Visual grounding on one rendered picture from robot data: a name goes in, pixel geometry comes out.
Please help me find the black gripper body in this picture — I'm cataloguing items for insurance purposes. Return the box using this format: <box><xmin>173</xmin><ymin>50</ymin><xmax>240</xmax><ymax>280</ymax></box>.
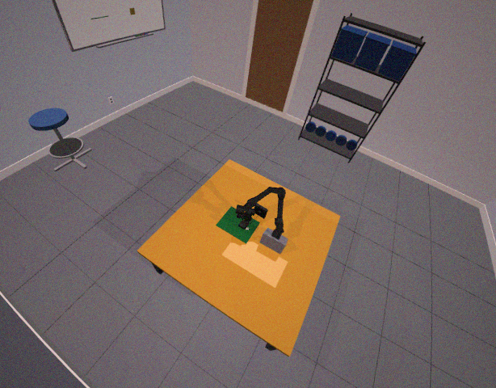
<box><xmin>238</xmin><ymin>214</ymin><xmax>252</xmax><ymax>230</ymax></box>

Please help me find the green circuit board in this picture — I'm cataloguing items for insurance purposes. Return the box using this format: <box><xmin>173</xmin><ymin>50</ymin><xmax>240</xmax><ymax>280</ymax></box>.
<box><xmin>216</xmin><ymin>206</ymin><xmax>260</xmax><ymax>244</ymax></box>

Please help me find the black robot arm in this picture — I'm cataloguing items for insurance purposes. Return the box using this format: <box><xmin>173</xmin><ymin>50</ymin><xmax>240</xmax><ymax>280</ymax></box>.
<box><xmin>235</xmin><ymin>187</ymin><xmax>286</xmax><ymax>240</ymax></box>

